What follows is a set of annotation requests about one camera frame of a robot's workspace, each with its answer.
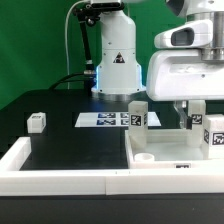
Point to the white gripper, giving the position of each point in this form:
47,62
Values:
176,75

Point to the white square table top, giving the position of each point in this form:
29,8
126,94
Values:
167,149

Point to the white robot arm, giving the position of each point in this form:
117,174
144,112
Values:
119,73

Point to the white U-shaped obstacle fence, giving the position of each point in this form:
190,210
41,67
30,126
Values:
16,182

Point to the white sheet with markers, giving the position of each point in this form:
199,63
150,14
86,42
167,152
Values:
102,119

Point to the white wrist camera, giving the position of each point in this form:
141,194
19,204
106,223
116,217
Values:
194,34

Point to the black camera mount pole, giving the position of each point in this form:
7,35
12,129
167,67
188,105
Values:
88,15

